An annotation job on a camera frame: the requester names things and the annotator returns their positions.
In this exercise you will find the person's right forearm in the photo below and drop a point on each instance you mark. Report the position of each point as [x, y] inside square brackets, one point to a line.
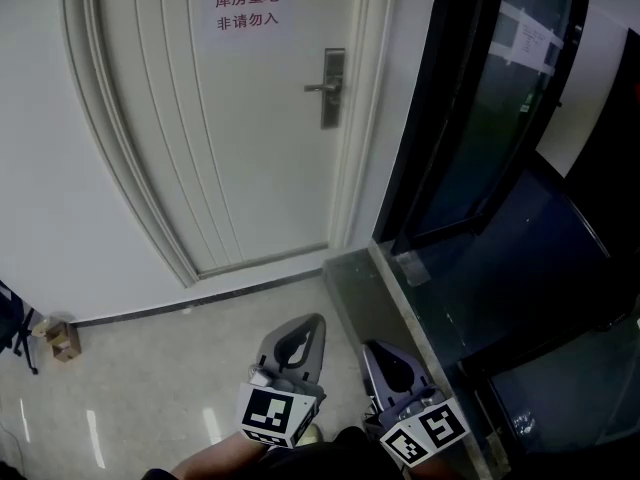
[450, 468]

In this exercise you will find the person's left forearm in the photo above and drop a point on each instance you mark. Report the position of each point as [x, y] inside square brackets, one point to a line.
[220, 458]

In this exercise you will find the white door frame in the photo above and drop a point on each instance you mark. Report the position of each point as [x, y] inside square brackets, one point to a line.
[125, 158]

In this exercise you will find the person's light shoe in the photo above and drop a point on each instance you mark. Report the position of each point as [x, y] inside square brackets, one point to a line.
[311, 435]

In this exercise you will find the black framed glass door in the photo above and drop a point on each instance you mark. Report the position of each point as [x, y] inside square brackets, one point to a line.
[480, 143]

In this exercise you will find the grey stone threshold ledge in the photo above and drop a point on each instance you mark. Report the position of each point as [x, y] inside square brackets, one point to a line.
[380, 308]

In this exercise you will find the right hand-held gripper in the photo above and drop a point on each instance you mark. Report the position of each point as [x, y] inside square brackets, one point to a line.
[425, 430]

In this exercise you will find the metal glass door floor clamp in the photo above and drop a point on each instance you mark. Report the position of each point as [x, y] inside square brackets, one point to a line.
[412, 268]

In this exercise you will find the small cardboard box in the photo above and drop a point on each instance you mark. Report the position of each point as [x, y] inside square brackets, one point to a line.
[64, 340]

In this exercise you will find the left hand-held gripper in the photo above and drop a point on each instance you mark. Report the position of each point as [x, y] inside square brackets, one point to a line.
[270, 410]

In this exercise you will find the white door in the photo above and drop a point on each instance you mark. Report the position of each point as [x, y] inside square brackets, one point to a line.
[250, 143]

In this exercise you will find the white paper sign red print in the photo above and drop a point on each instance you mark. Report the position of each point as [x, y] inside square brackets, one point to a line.
[245, 13]

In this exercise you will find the black office chair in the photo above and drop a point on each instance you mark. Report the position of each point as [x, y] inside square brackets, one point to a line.
[15, 318]

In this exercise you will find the white paper notice taped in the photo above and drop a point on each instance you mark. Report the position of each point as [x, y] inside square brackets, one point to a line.
[530, 38]

